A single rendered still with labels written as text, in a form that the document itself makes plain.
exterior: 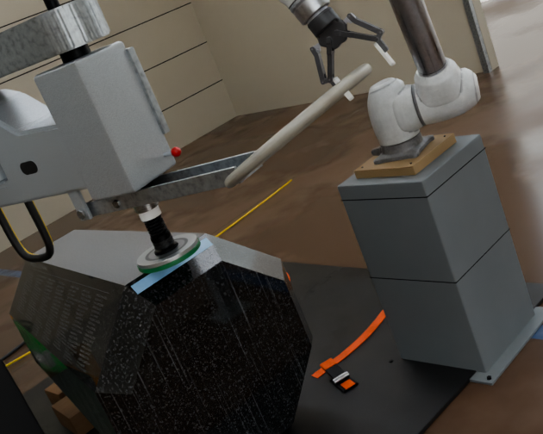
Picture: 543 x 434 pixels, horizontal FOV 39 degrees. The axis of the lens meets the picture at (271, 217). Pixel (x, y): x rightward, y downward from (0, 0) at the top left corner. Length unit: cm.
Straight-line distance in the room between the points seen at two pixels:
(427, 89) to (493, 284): 79
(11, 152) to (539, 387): 195
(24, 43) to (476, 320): 179
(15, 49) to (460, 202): 156
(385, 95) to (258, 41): 631
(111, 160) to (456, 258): 124
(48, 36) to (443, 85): 128
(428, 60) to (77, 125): 116
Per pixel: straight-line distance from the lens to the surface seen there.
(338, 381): 315
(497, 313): 299
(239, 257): 271
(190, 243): 246
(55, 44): 229
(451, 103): 271
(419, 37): 258
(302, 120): 177
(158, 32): 925
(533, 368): 294
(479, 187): 288
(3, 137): 263
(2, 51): 246
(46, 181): 258
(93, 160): 236
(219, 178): 214
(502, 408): 279
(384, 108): 273
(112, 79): 233
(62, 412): 378
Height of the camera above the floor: 165
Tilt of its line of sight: 18 degrees down
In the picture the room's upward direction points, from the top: 22 degrees counter-clockwise
